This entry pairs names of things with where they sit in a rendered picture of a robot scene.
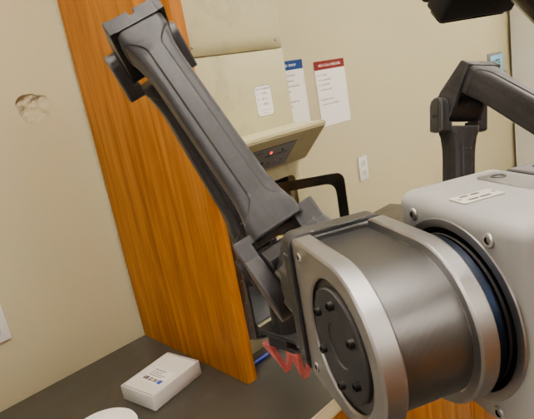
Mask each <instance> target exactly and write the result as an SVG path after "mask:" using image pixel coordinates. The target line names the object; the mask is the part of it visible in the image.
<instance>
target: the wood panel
mask: <svg viewBox="0 0 534 419"><path fill-rule="evenodd" d="M144 1H146V0H57V3H58V6H59V9H60V13H61V16H62V21H63V25H64V28H65V32H66V35H67V40H68V44H69V47H70V51H71V54H72V60H73V63H74V67H75V70H76V73H77V79H78V82H79V86H80V89H81V92H82V98H83V101H84V105H85V107H86V111H87V117H88V120H89V123H90V127H91V133H92V136H93V140H94V142H95V146H96V152H97V155H98V158H99V161H100V165H101V171H102V174H103V177H104V181H105V184H106V190H107V193H108V196H109V200H110V203H111V208H112V212H113V215H114V219H115V222H116V227H117V231H118V234H119V238H120V241H121V247H122V250H123V254H124V257H125V260H126V266H127V269H128V273H129V275H130V279H131V285H132V288H133V292H134V294H135V298H136V304H137V307H138V310H139V314H140V317H141V323H142V326H143V329H144V333H145V335H146V336H148V337H150V338H153V339H155V340H156V341H158V342H160V343H164V344H165V345H167V346H169V347H171V348H174V349H175V350H177V351H179V352H183V353H184V354H186V355H188V356H190V357H193V358H194V359H196V360H198V361H200V362H203V363H205V364H207V365H209V366H211V367H213V368H215V369H217V370H219V371H221V372H224V373H226V374H228V375H230V376H232V377H234V378H236V379H238V380H240V381H242V382H245V383H247V384H251V383H252V382H253V381H254V380H255V379H257V374H256V370H255V362H254V359H253V354H252V350H251V346H250V338H249V334H248V329H247V325H246V321H245V313H244V309H243V305H242V301H241V296H240V289H239V285H238V280H237V276H236V272H235V264H234V260H233V255H232V251H231V247H230V240H229V235H228V231H227V228H226V224H225V221H224V219H223V216H222V214H221V212H220V210H219V209H218V207H217V205H216V204H215V202H214V201H213V199H212V197H211V196H210V193H209V191H208V190H207V189H206V187H205V185H204V183H203V182H202V180H201V178H200V177H199V175H198V174H197V172H196V170H195V168H194V166H193V165H192V164H191V162H190V160H189V158H188V157H187V155H186V153H185V152H184V150H183V148H182V147H181V145H180V143H179V141H178V140H177V139H176V136H175V135H174V133H173V131H172V130H171V128H170V127H169V125H168V123H167V122H166V119H165V118H164V116H163V115H162V114H161V113H160V111H159V110H158V109H157V107H156V106H155V105H154V104H153V103H152V102H151V100H150V99H149V98H148V97H147V96H143V97H142V98H140V99H138V100H136V101H134V102H132V103H131V102H130V100H129V99H128V98H127V96H126V94H125V92H124V91H123V90H122V88H121V86H120V84H119V83H118V81H117V79H116V78H115V77H114V75H113V73H112V72H111V70H110V68H109V66H108V65H107V64H106V63H105V60H104V57H106V56H108V55H110V54H112V53H113V51H112V49H111V46H110V44H109V42H108V40H107V38H106V34H105V32H104V29H103V27H102V23H104V22H106V21H110V20H112V19H113V18H114V17H117V16H119V15H121V14H122V13H124V12H127V14H129V15H132V14H133V11H132V8H133V7H135V6H137V5H139V4H141V3H143V2H144ZM160 2H161V4H162V5H163V6H164V8H165V11H166V16H167V18H168V22H169V21H172V22H174V23H175V24H176V26H177V27H178V29H179V30H180V33H181V35H182V36H183V38H184V40H185V42H186V44H187V46H188V48H189V49H190V43H189V38H188V34H187V31H186V26H185V19H184V14H183V10H182V6H181V1H180V0H160ZM190 52H191V51H190Z"/></svg>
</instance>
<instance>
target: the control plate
mask: <svg viewBox="0 0 534 419"><path fill-rule="evenodd" d="M296 141H297V140H292V141H290V142H287V143H284V144H281V145H277V146H273V147H270V148H268V149H264V150H260V151H257V152H254V153H253V154H254V156H255V158H256V159H257V160H258V162H259V163H261V162H264V163H263V165H262V167H263V168H264V169H265V170H266V169H269V168H271V167H274V166H277V165H280V164H283V163H285V161H286V160H287V158H288V156H289V154H290V152H291V151H292V149H293V148H294V145H295V143H296ZM282 148H284V150H282ZM271 151H273V153H272V154H271V155H270V154H269V153H270V152H271ZM281 157H282V160H280V159H279V158H281ZM274 160H276V162H273V161H274ZM268 161H269V165H268V164H266V163H267V162H268Z"/></svg>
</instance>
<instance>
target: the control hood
mask: <svg viewBox="0 0 534 419"><path fill-rule="evenodd" d="M325 123H326V121H325V120H319V121H301V122H294V123H290V124H287V125H283V126H278V127H275V128H272V129H268V130H265V131H260V132H256V133H253V134H249V135H247V136H241V138H242V139H243V140H244V142H245V144H246V145H247V146H248V147H249V148H250V150H251V152H252V153H254V152H257V151H260V150H264V149H268V148H270V147H273V146H277V145H281V144H284V143H287V142H290V141H292V140H297V141H296V143H295V145H294V148H293V149H292V151H291V152H290V154H289V156H288V158H287V160H286V161H285V163H283V164H280V165H277V166H274V167H271V168H269V169H266V170H265V171H267V170H271V169H273V168H275V167H278V166H281V165H285V164H288V163H290V162H293V161H296V160H299V159H302V158H304V157H306V155H307V154H308V153H309V151H310V149H311V147H312V146H313V144H314V143H315V141H316V139H317V138H318V136H319V134H320V132H321V131H322V130H323V128H324V126H325Z"/></svg>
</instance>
